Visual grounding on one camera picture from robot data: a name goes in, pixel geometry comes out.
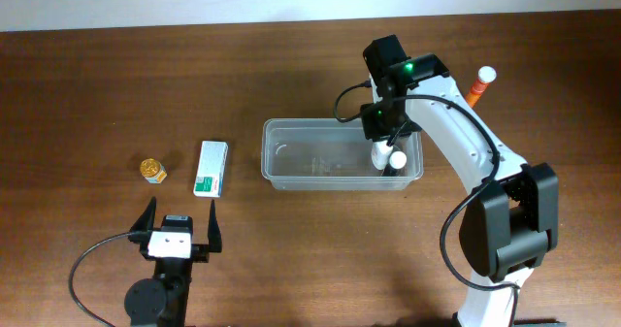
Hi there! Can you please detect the orange vitamin tube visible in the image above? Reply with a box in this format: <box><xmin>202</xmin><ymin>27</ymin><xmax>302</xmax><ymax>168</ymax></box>
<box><xmin>465</xmin><ymin>66</ymin><xmax>497</xmax><ymax>108</ymax></box>

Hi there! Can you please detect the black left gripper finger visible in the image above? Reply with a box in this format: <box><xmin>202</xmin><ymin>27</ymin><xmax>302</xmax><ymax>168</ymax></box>
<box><xmin>208</xmin><ymin>200</ymin><xmax>222</xmax><ymax>253</ymax></box>
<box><xmin>128</xmin><ymin>197</ymin><xmax>156</xmax><ymax>243</ymax></box>

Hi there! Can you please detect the white lotion bottle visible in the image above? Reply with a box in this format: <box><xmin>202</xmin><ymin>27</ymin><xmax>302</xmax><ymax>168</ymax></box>
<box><xmin>371</xmin><ymin>140</ymin><xmax>394</xmax><ymax>170</ymax></box>

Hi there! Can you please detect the clear plastic container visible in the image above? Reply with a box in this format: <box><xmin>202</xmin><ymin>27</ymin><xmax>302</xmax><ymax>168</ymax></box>
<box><xmin>261</xmin><ymin>118</ymin><xmax>424</xmax><ymax>191</ymax></box>

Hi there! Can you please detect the dark bottle white cap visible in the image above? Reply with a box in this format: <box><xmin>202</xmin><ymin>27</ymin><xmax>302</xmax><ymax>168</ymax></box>
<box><xmin>381</xmin><ymin>151</ymin><xmax>408</xmax><ymax>177</ymax></box>

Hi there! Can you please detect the white green medicine box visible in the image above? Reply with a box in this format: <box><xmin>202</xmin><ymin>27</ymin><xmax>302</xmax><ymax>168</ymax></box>
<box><xmin>193</xmin><ymin>141</ymin><xmax>228</xmax><ymax>198</ymax></box>

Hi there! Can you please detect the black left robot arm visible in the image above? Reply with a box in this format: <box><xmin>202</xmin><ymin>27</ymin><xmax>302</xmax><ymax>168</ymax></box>
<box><xmin>124</xmin><ymin>198</ymin><xmax>222</xmax><ymax>326</ymax></box>

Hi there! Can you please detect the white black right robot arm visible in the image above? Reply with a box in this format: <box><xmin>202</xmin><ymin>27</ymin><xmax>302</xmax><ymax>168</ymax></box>
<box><xmin>360</xmin><ymin>35</ymin><xmax>559</xmax><ymax>326</ymax></box>

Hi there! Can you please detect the small gold-lidded balm jar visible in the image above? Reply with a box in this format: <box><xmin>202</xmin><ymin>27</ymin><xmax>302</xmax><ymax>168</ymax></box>
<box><xmin>140</xmin><ymin>158</ymin><xmax>167</xmax><ymax>184</ymax></box>

